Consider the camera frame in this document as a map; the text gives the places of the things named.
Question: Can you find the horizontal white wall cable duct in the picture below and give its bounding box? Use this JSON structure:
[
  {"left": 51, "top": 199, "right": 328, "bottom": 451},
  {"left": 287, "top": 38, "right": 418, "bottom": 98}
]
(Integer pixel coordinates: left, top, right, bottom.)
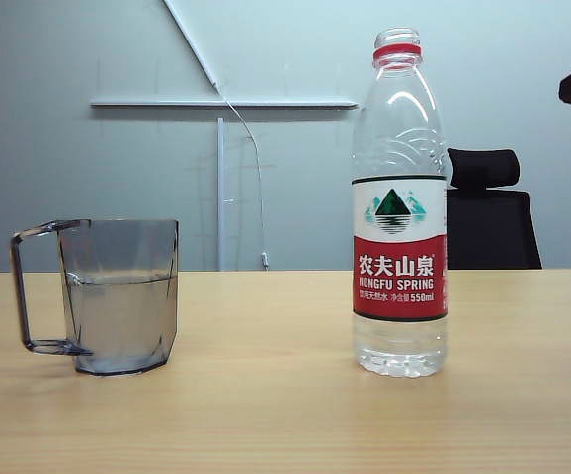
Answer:
[{"left": 90, "top": 97, "right": 360, "bottom": 111}]

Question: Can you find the vertical white wall cable duct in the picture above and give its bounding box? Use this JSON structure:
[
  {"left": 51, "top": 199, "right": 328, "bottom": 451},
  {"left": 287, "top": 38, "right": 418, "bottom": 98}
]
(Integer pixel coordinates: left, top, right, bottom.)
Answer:
[{"left": 215, "top": 117, "right": 226, "bottom": 272}]

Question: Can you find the transparent grey plastic mug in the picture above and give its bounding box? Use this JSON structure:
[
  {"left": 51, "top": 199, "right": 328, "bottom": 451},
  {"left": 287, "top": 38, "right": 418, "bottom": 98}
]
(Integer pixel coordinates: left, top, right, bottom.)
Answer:
[{"left": 9, "top": 218, "right": 181, "bottom": 378}]

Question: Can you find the black office chair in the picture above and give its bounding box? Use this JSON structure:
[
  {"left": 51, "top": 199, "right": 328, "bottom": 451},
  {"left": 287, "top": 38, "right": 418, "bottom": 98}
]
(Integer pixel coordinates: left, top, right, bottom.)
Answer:
[{"left": 445, "top": 146, "right": 543, "bottom": 271}]

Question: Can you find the clear red-labelled water bottle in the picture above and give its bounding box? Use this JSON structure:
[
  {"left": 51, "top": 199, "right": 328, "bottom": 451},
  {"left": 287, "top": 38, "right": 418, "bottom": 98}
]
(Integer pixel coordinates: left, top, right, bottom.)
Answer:
[{"left": 350, "top": 27, "right": 449, "bottom": 379}]

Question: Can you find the slanted white wall cable duct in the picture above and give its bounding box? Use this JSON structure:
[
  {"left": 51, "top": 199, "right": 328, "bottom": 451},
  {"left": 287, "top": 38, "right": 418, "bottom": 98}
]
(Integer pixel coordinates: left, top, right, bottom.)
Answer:
[{"left": 163, "top": 0, "right": 222, "bottom": 90}]

